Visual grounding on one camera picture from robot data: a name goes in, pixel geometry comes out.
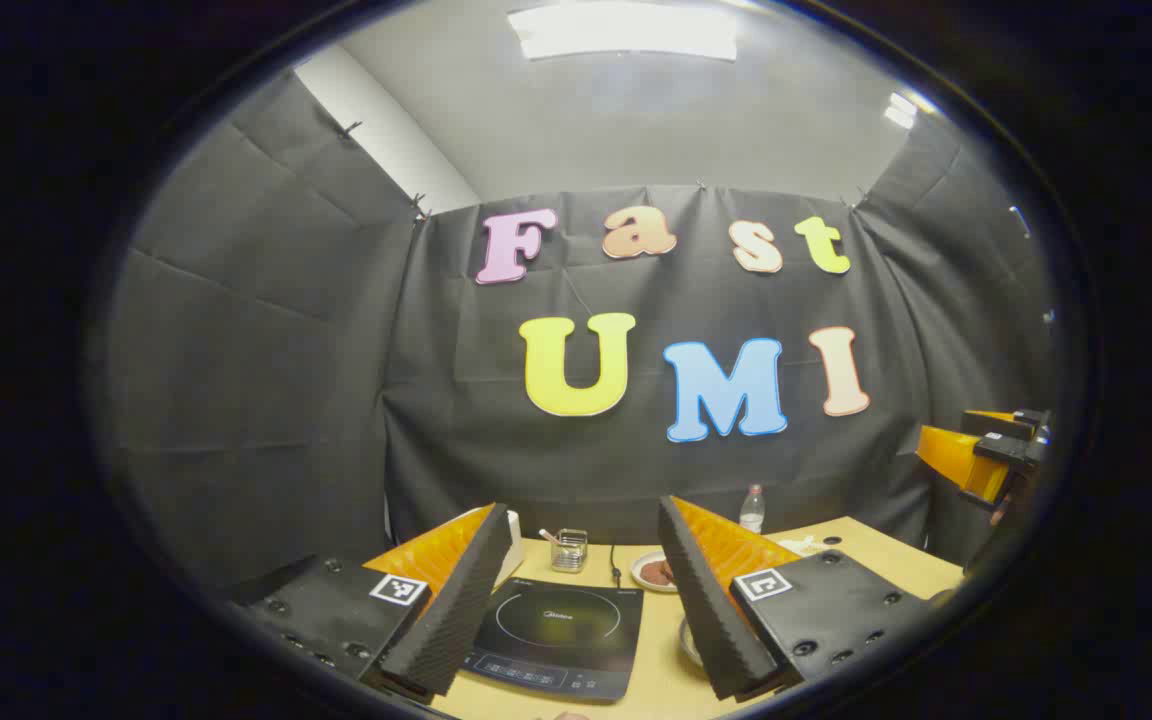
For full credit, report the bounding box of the black backdrop cloth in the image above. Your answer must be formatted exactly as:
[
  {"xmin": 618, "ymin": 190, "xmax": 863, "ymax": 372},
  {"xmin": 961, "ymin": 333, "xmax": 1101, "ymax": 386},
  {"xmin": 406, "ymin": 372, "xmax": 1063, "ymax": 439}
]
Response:
[{"xmin": 101, "ymin": 70, "xmax": 1062, "ymax": 591}]

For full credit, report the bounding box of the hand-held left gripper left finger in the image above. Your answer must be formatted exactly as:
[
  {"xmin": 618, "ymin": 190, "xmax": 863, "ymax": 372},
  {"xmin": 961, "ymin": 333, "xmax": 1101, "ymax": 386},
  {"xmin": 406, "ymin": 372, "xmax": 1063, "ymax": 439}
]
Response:
[{"xmin": 226, "ymin": 503, "xmax": 515, "ymax": 701}]

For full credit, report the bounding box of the black induction cooktop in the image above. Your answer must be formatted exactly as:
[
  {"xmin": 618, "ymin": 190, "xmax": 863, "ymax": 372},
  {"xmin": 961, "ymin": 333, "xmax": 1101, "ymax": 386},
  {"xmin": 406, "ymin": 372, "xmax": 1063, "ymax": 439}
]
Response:
[{"xmin": 461, "ymin": 577, "xmax": 645, "ymax": 703}]

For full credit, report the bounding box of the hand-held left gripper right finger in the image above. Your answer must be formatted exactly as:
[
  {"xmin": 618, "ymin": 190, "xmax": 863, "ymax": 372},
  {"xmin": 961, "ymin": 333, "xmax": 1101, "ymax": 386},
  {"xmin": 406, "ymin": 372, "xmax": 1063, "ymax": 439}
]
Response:
[{"xmin": 658, "ymin": 495, "xmax": 967, "ymax": 701}]

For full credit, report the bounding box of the wire mesh utensil holder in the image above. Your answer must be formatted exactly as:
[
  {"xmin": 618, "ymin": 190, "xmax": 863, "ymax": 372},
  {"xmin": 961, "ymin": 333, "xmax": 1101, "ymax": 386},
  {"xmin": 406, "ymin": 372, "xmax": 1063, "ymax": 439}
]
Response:
[{"xmin": 551, "ymin": 528, "xmax": 589, "ymax": 573}]

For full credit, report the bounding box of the large ceiling light panel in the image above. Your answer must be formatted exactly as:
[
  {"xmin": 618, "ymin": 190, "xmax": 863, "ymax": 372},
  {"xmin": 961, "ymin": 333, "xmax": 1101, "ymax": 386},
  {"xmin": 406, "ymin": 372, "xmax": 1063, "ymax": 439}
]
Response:
[{"xmin": 508, "ymin": 2, "xmax": 739, "ymax": 61}]

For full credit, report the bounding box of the white round plate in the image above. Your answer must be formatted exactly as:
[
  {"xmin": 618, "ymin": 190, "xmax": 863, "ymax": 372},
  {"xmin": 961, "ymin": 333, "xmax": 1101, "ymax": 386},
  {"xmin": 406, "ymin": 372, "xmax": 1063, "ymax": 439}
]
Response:
[{"xmin": 631, "ymin": 550, "xmax": 682, "ymax": 594}]

